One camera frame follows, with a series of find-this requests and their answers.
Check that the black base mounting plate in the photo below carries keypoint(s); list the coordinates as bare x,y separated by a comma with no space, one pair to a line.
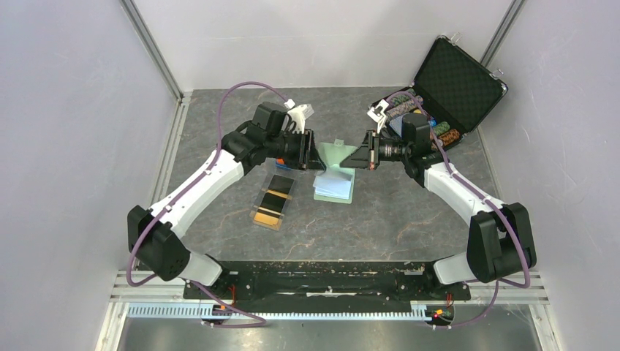
332,286

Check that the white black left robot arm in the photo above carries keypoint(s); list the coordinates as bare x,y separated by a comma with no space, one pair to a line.
155,233

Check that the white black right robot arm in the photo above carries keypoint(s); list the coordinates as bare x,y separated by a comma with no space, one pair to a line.
500,245

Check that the clear tray with cards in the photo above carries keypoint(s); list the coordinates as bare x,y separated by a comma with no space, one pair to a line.
272,200

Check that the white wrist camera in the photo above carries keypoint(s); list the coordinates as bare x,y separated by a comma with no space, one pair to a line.
297,114
377,113

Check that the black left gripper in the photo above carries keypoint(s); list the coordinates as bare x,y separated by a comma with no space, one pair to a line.
308,153

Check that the blue orange card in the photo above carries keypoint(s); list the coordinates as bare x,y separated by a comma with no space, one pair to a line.
281,164

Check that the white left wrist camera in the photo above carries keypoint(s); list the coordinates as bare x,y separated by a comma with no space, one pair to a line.
297,114

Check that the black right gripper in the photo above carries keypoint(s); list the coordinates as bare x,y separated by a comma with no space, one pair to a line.
365,156

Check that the green card holder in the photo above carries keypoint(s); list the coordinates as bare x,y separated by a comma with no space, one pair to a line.
335,184

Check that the black poker chip case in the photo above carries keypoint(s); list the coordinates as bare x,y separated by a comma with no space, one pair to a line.
448,98

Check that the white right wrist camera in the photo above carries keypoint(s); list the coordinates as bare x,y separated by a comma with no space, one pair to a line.
377,113

